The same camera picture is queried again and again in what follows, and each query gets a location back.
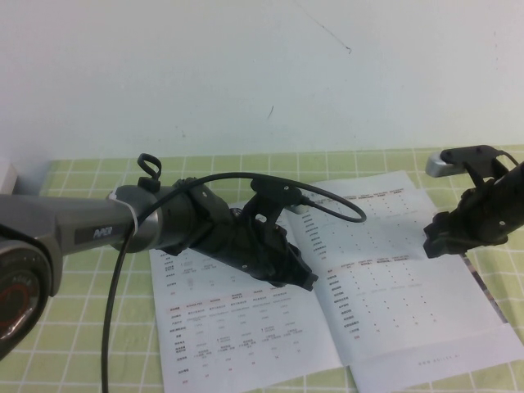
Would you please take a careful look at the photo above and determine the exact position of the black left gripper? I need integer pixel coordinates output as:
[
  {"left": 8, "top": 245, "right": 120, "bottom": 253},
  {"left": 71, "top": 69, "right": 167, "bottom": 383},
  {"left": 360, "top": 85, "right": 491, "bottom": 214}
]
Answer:
[{"left": 186, "top": 183, "right": 318, "bottom": 292}]

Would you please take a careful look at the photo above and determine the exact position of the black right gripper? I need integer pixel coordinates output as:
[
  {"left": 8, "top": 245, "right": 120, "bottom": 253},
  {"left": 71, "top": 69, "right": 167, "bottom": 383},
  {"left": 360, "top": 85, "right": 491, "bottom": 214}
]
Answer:
[{"left": 423, "top": 182, "right": 509, "bottom": 259}]

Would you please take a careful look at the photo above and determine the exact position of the white printed booklet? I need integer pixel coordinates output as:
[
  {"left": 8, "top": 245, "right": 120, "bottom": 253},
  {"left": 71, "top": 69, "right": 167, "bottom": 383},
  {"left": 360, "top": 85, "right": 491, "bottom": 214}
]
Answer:
[{"left": 149, "top": 170, "right": 519, "bottom": 393}]

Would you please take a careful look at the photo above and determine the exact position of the white zip tie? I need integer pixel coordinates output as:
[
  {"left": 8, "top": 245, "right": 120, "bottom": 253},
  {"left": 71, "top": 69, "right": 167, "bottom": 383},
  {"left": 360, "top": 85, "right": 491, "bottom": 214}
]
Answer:
[{"left": 105, "top": 191, "right": 140, "bottom": 233}]

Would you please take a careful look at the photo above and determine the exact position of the green white checked tablecloth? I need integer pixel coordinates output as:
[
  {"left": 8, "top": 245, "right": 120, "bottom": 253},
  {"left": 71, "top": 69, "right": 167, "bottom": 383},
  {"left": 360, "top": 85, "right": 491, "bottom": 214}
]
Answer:
[{"left": 0, "top": 145, "right": 524, "bottom": 393}]

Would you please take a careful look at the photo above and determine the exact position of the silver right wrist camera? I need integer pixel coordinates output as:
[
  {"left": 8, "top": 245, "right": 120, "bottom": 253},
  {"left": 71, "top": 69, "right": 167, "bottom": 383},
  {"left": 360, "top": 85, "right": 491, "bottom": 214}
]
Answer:
[{"left": 425, "top": 152, "right": 466, "bottom": 178}]

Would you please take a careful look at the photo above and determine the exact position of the black left camera mount bracket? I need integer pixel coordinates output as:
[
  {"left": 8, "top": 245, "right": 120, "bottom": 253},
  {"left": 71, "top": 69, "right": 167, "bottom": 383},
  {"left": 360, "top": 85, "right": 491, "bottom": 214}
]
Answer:
[{"left": 240, "top": 174, "right": 300, "bottom": 230}]

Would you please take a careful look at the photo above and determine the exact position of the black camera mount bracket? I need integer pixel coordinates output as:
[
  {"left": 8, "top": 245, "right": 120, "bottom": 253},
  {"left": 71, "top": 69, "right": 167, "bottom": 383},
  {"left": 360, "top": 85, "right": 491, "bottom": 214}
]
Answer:
[
  {"left": 240, "top": 174, "right": 300, "bottom": 230},
  {"left": 437, "top": 143, "right": 516, "bottom": 187}
]

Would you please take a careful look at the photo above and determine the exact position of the black right camera mount bracket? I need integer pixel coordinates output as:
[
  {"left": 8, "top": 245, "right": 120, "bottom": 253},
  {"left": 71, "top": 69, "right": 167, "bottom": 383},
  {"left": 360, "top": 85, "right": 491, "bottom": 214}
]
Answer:
[{"left": 437, "top": 143, "right": 516, "bottom": 187}]

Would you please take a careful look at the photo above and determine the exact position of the thin black right camera cable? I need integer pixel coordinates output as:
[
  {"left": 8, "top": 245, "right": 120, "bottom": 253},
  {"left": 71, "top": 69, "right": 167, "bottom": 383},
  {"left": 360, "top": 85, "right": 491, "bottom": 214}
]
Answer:
[{"left": 495, "top": 149, "right": 519, "bottom": 167}]

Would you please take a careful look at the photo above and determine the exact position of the short black looped arm cable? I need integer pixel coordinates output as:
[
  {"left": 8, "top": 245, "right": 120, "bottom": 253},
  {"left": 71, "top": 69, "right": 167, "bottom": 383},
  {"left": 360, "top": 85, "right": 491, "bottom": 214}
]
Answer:
[{"left": 134, "top": 153, "right": 161, "bottom": 194}]

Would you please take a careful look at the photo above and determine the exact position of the long black left camera cable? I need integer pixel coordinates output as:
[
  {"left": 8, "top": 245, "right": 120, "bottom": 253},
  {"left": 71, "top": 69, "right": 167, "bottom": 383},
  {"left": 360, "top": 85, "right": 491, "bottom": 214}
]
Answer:
[{"left": 102, "top": 171, "right": 366, "bottom": 393}]

